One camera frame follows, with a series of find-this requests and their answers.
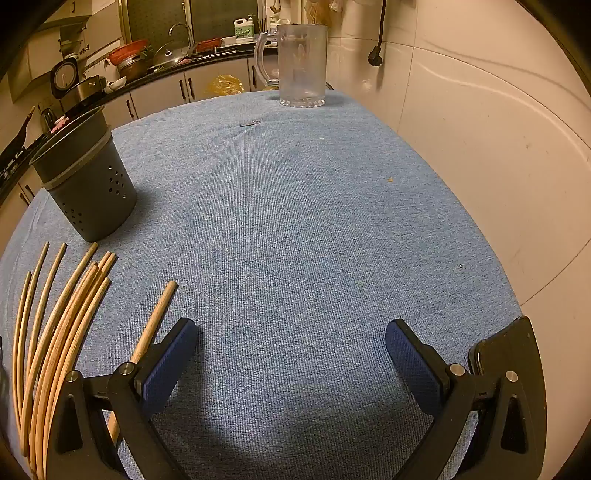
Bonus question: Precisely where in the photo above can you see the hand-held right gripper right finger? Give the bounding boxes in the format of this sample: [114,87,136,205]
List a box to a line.
[385,318,548,480]

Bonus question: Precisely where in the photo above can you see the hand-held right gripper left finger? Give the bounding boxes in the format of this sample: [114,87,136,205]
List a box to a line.
[53,318,199,480]

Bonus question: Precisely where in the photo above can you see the long wooden chopstick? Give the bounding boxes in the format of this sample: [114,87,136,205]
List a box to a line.
[107,281,178,441]

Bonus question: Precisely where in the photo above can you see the bunch of wooden chopsticks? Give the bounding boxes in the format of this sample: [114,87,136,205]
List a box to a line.
[11,241,118,476]

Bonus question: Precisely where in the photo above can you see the dark grey utensil holder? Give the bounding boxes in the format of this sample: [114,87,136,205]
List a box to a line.
[28,105,138,243]

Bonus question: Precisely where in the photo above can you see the blue tablecloth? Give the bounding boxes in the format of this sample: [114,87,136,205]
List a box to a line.
[0,88,522,480]

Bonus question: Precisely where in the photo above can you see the yellow plastic bag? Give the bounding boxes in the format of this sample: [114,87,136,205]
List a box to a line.
[205,74,245,97]

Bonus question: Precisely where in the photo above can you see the black kitchen countertop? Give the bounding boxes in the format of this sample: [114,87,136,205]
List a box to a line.
[0,46,259,204]

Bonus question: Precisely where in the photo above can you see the dark cooking pot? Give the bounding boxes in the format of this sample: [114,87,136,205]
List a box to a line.
[117,58,148,80]

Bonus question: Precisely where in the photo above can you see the silver rice cooker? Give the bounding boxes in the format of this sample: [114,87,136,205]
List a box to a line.
[50,56,108,106]

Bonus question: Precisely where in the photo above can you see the glass pot lid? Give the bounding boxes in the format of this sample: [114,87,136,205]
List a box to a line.
[152,41,188,68]

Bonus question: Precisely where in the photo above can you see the large red basin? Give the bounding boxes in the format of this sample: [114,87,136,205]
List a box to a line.
[108,41,149,65]

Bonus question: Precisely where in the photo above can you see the frosted glass mug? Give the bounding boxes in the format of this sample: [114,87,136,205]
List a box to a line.
[253,23,328,109]

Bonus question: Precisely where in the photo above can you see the chrome kitchen faucet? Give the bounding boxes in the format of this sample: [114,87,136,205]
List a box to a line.
[168,23,195,51]

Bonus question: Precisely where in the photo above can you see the dark kitchen window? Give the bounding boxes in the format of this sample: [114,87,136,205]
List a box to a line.
[121,0,262,44]

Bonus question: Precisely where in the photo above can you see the tan mesh bag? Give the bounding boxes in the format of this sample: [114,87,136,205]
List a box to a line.
[305,0,331,26]

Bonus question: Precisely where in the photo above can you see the black power plug cable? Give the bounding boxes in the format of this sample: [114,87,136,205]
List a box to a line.
[367,0,389,68]

